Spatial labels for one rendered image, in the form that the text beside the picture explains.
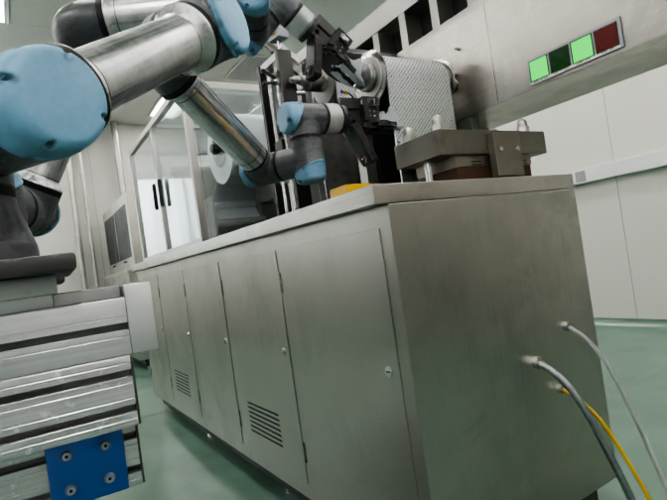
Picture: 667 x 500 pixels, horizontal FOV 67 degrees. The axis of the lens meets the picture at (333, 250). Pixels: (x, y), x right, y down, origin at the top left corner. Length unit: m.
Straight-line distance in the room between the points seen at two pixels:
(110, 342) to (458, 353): 0.69
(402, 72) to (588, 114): 2.78
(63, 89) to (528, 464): 1.15
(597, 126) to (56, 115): 3.77
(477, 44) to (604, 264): 2.71
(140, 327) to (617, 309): 3.71
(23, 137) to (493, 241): 0.93
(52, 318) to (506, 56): 1.31
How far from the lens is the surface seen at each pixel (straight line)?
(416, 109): 1.47
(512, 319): 1.23
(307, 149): 1.19
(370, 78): 1.45
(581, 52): 1.44
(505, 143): 1.35
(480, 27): 1.66
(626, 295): 4.07
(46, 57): 0.64
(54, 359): 0.70
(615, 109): 4.04
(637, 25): 1.40
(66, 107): 0.64
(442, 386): 1.08
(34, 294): 0.70
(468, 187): 1.16
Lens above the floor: 0.77
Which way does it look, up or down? 1 degrees up
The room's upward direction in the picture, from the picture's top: 8 degrees counter-clockwise
